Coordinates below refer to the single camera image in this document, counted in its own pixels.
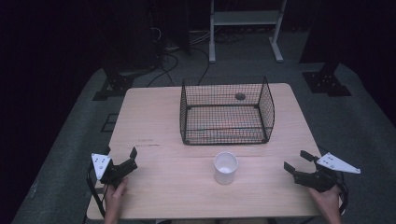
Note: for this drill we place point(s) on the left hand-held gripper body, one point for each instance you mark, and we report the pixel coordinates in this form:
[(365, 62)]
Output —
[(116, 172)]

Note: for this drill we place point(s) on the person's right hand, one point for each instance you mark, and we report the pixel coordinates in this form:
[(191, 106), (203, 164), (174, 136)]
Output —
[(327, 200)]

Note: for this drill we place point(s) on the dark round object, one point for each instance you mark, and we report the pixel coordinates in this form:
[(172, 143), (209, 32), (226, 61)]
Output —
[(240, 96)]

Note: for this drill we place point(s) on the person's left hand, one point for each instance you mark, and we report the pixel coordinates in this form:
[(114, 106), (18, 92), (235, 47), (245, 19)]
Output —
[(114, 197)]

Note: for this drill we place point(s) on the black stand base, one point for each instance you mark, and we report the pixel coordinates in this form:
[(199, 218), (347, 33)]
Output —
[(118, 82), (327, 82)]

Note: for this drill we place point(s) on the white metal stand frame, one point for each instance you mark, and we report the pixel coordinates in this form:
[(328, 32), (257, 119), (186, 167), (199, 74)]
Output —
[(246, 18)]

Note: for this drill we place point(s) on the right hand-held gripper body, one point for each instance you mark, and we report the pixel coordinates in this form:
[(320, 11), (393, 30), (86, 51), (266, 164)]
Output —
[(320, 179)]

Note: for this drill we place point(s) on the white cup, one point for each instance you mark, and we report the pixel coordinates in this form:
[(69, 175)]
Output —
[(225, 168)]

